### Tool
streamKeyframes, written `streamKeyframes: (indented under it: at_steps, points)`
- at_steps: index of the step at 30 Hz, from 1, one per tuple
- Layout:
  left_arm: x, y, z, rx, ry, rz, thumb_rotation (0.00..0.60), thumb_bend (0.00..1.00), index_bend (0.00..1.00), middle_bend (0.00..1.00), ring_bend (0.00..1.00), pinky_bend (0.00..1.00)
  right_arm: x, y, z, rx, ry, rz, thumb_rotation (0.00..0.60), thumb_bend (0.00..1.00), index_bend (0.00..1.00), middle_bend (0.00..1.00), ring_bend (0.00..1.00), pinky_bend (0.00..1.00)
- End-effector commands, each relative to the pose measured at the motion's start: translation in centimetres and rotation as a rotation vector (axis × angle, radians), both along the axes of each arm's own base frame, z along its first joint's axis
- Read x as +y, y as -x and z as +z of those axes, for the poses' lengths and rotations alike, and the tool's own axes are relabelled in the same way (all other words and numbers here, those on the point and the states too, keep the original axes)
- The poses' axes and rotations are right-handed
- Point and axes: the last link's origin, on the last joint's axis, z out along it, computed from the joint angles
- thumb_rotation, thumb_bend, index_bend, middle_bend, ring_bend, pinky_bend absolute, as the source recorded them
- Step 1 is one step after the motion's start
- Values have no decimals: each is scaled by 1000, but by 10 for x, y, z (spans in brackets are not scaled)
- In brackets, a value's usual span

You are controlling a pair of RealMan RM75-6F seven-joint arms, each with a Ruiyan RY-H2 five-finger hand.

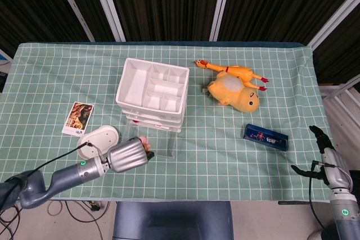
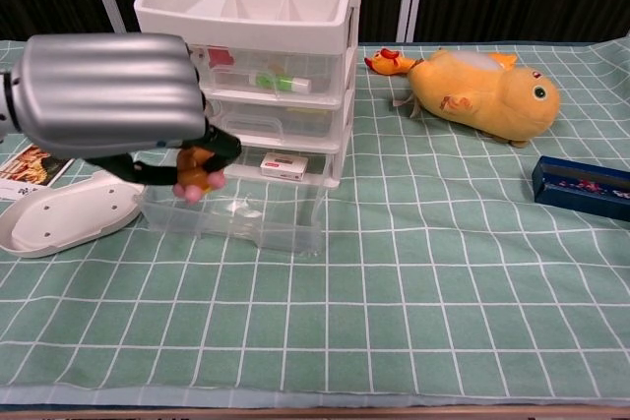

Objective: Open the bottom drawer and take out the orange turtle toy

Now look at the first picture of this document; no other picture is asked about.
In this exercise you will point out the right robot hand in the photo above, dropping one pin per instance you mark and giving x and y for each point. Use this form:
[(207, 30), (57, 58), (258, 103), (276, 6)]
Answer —
[(337, 167)]

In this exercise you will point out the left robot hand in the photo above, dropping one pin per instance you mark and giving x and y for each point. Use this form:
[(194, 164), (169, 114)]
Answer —
[(128, 155)]

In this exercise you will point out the pink orange turtle toy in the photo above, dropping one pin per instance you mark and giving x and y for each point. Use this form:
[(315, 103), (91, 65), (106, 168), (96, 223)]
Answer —
[(144, 142)]

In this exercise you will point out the clear drawer with turtle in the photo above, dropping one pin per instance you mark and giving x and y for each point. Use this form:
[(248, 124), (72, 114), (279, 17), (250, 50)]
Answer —
[(163, 141)]

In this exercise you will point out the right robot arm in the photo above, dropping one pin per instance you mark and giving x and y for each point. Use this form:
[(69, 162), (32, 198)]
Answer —
[(344, 214)]

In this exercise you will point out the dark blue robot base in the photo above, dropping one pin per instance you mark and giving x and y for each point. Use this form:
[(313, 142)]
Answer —
[(171, 220)]

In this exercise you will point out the red object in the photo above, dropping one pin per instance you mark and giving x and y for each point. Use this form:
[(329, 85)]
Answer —
[(135, 122)]

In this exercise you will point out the white divided drawer box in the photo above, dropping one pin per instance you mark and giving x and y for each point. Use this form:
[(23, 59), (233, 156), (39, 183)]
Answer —
[(135, 85)]

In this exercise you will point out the white oval tray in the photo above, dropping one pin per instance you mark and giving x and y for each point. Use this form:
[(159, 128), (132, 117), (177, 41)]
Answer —
[(98, 138)]

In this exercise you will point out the picture card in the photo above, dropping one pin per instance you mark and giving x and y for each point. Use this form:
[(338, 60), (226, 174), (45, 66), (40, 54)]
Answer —
[(78, 117)]

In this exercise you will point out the dark blue rectangular box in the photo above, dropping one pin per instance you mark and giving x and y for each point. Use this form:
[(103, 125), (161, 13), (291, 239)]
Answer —
[(265, 137)]

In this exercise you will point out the green checked tablecloth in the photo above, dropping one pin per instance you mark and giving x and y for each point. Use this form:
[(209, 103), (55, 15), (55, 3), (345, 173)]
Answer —
[(225, 172)]

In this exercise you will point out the yellow plush duck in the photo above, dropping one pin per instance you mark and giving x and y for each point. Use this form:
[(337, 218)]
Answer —
[(239, 96)]

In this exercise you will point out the yellow rubber chicken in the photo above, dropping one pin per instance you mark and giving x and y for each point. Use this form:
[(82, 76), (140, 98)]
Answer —
[(239, 71)]

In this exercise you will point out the white metal frame rack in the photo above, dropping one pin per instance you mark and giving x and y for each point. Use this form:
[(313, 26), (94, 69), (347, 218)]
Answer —
[(341, 91)]

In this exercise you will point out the white partition post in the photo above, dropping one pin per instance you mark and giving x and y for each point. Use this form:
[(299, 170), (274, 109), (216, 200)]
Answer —
[(222, 4), (334, 19), (71, 4), (108, 4)]

